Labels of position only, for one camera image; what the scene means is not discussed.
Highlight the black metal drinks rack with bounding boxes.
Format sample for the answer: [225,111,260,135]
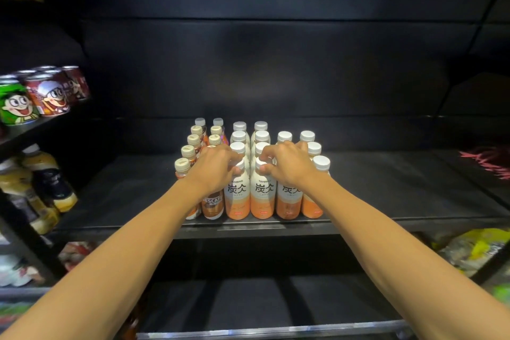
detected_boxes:
[0,0,120,340]

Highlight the row of green drink cartons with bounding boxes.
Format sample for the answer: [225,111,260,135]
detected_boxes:
[0,300,37,328]

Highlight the row of red packets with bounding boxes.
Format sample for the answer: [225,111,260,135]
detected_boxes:
[460,144,510,181]

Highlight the black metal snack rack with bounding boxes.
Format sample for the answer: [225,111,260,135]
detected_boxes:
[414,228,510,340]

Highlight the row of yellow green snack packs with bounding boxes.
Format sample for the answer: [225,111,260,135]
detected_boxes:
[434,228,510,277]

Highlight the person's left forearm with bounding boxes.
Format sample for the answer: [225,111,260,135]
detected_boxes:
[0,180,200,340]

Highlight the group of cartoon drink cans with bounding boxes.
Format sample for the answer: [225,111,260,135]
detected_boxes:
[0,65,91,126]

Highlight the row of clear white capped bottles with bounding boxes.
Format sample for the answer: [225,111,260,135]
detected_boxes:
[0,254,45,288]

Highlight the row of yellow dark label bottles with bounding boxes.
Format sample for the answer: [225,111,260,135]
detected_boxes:
[0,143,79,235]

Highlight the row of red white small bottles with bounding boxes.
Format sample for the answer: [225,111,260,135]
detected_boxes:
[57,241,98,273]

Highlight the person's left hand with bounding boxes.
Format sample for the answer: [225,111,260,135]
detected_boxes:
[187,144,243,193]

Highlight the person's right forearm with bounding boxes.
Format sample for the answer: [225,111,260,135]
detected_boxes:
[307,176,510,340]

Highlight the person's right hand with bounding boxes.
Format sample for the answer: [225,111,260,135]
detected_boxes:
[259,141,329,193]

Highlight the black shelf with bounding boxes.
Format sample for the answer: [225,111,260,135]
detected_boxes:
[52,0,510,340]

